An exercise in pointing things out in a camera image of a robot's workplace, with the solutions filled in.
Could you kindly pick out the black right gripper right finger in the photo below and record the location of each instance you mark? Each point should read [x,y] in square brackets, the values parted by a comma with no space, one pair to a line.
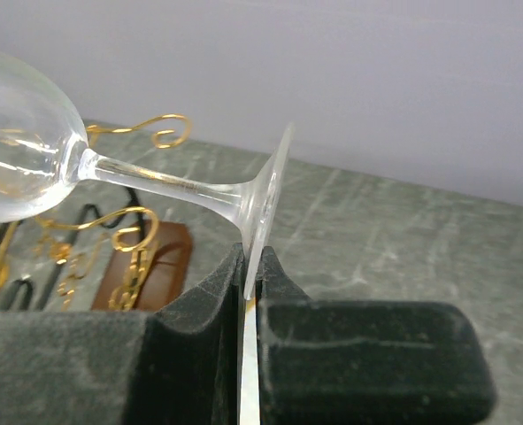
[365,362]

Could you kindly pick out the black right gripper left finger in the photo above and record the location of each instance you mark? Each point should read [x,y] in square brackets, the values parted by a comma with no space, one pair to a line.
[179,365]

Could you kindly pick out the clear wine glass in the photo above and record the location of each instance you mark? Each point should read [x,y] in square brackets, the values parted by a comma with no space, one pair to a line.
[44,154]

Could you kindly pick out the gold framed mirror tray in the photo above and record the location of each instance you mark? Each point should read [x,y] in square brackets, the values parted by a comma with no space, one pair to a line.
[249,406]

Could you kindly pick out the gold wire wine glass rack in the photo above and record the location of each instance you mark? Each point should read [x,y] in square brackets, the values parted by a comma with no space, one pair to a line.
[132,229]

